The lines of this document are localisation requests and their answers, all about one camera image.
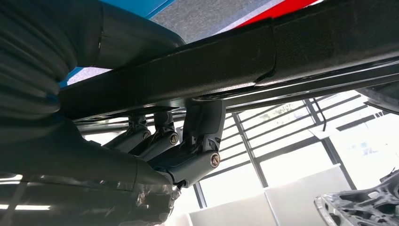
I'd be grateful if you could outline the white car body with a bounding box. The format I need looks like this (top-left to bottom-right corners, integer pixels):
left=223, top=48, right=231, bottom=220
left=314, top=168, right=399, bottom=226

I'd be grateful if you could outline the dark window frame grid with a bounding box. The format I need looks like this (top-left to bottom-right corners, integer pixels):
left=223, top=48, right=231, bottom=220
left=76, top=90, right=399, bottom=210

